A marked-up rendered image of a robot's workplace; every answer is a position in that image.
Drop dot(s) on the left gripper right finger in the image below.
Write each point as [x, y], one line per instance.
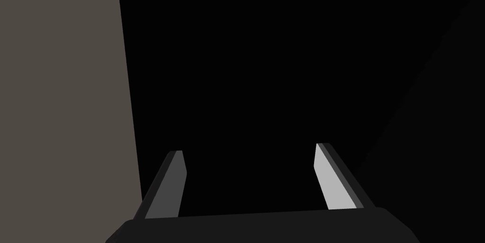
[337, 186]

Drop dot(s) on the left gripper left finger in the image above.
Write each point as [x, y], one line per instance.
[166, 192]

